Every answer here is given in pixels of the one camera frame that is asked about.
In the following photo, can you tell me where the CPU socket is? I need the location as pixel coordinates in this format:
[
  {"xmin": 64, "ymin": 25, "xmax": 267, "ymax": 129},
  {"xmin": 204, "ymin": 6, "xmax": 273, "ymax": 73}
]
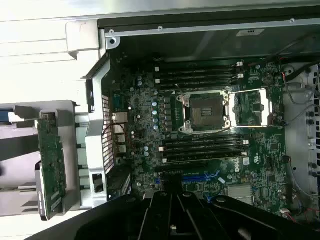
[{"xmin": 176, "ymin": 89, "xmax": 232, "ymax": 133}]

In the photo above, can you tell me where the grey metal PC case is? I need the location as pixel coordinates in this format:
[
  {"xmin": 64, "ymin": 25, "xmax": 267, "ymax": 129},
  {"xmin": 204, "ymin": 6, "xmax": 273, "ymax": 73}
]
[{"xmin": 79, "ymin": 4, "xmax": 320, "ymax": 227}]

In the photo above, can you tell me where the green motherboard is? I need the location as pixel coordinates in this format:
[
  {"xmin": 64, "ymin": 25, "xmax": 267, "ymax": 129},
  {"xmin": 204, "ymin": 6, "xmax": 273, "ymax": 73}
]
[{"xmin": 107, "ymin": 56, "xmax": 297, "ymax": 221}]

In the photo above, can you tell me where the grey parts rack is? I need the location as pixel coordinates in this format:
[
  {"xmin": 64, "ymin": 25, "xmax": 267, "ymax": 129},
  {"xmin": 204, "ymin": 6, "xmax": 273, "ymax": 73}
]
[{"xmin": 0, "ymin": 99, "xmax": 85, "ymax": 218}]

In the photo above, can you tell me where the thin wire locking lever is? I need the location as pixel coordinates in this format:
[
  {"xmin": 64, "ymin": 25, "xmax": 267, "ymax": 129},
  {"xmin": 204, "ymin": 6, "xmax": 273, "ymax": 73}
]
[
  {"xmin": 174, "ymin": 83, "xmax": 187, "ymax": 108},
  {"xmin": 231, "ymin": 123, "xmax": 287, "ymax": 130}
]

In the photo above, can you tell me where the thin red wire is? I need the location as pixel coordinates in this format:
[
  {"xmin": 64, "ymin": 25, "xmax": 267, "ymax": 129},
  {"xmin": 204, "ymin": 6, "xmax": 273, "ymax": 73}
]
[{"xmin": 287, "ymin": 206, "xmax": 320, "ymax": 224}]

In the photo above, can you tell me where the grey wire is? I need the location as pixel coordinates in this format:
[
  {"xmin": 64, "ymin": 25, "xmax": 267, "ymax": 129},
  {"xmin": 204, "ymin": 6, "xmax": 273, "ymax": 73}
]
[
  {"xmin": 286, "ymin": 159, "xmax": 305, "ymax": 198},
  {"xmin": 283, "ymin": 81, "xmax": 320, "ymax": 107}
]

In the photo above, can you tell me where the thick black cable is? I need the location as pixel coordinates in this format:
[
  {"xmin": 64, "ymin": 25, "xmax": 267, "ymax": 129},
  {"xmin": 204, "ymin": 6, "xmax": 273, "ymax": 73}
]
[{"xmin": 284, "ymin": 58, "xmax": 320, "ymax": 82}]

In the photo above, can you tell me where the silver chipset heatsink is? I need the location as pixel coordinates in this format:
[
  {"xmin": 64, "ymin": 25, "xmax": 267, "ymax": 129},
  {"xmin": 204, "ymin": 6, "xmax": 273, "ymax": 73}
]
[{"xmin": 226, "ymin": 184, "xmax": 254, "ymax": 204}]

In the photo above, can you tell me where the blue expansion slot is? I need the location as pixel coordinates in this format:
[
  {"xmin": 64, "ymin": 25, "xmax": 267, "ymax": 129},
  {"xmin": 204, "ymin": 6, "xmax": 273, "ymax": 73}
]
[{"xmin": 181, "ymin": 174, "xmax": 210, "ymax": 184}]

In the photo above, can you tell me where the white plastic corner block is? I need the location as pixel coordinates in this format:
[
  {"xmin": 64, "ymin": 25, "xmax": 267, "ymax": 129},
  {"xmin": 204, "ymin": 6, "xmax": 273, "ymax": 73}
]
[{"xmin": 65, "ymin": 20, "xmax": 102, "ymax": 61}]

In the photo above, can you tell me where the round coin cell battery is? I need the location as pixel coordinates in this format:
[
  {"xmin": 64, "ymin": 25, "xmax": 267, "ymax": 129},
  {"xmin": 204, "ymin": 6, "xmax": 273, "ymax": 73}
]
[{"xmin": 263, "ymin": 73, "xmax": 276, "ymax": 85}]

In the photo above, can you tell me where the white label sticker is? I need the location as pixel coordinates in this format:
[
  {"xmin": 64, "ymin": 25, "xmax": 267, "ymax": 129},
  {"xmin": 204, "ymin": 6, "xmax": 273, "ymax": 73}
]
[{"xmin": 236, "ymin": 29, "xmax": 265, "ymax": 37}]

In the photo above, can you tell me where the red and black twisted wire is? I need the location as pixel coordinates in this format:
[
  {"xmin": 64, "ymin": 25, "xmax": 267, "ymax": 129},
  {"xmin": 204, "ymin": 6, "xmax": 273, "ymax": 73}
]
[{"xmin": 103, "ymin": 122, "xmax": 133, "ymax": 153}]

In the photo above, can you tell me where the silver socket cover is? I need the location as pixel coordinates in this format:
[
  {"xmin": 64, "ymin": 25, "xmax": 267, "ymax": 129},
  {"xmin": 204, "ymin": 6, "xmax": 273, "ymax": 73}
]
[{"xmin": 228, "ymin": 87, "xmax": 274, "ymax": 128}]

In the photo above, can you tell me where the blue plastic piece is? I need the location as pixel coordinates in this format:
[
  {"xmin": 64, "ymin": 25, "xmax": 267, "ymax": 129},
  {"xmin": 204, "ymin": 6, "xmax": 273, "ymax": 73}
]
[{"xmin": 0, "ymin": 107, "xmax": 16, "ymax": 124}]

